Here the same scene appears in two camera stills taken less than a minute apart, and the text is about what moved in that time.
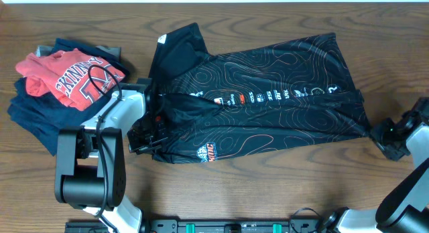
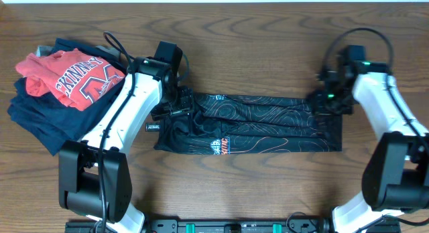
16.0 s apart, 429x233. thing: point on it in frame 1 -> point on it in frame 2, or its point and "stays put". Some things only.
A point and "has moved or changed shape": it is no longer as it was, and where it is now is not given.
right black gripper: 378,132 -> 318,109
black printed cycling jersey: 257,100 has moved or changed shape
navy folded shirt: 42,117 stays put
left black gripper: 144,136 -> 183,101
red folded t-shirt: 75,76 stays put
